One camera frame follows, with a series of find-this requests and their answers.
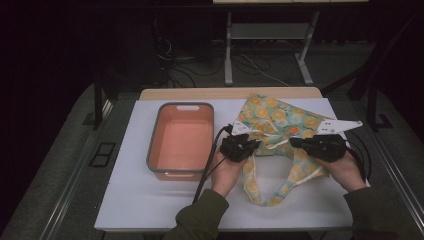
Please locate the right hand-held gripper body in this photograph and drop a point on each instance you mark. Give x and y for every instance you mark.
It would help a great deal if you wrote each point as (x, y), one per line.
(325, 146)

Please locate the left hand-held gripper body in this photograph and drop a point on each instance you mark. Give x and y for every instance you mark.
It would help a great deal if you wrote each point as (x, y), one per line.
(235, 148)

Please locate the orange print cloth bag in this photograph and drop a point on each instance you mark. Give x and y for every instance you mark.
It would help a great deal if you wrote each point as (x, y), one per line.
(276, 116)

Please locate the pink basin with grey rim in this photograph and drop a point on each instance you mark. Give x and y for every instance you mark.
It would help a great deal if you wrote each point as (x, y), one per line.
(181, 140)

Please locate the person's left hand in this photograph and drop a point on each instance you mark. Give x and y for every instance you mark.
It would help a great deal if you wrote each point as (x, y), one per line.
(226, 175)

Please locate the person's right hand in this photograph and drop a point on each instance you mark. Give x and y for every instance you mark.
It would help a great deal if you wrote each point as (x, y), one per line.
(345, 173)

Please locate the black stand leg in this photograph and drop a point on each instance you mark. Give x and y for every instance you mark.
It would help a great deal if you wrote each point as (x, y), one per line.
(375, 106)
(97, 103)

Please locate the wooden table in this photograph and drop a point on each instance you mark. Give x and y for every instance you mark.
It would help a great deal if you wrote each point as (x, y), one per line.
(200, 93)

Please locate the grey metal stand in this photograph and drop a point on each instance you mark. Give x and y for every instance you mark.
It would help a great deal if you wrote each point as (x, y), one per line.
(266, 31)

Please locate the white board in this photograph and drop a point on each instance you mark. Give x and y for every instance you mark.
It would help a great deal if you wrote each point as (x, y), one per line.
(133, 200)

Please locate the black floor socket plate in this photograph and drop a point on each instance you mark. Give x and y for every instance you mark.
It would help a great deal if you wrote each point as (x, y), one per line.
(102, 154)

